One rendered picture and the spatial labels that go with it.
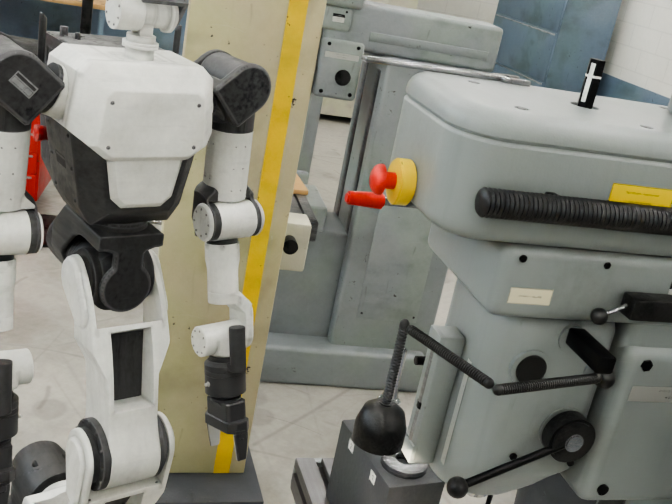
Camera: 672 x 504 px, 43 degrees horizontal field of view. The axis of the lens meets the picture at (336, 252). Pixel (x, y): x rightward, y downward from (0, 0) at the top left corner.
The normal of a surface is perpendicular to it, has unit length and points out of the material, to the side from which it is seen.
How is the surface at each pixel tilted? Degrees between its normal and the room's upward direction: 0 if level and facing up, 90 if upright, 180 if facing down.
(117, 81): 45
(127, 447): 66
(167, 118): 90
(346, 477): 90
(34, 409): 0
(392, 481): 0
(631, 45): 90
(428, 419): 90
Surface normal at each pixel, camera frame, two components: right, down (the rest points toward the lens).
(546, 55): -0.95, -0.07
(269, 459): 0.18, -0.92
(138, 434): 0.62, -0.02
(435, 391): 0.25, 0.39
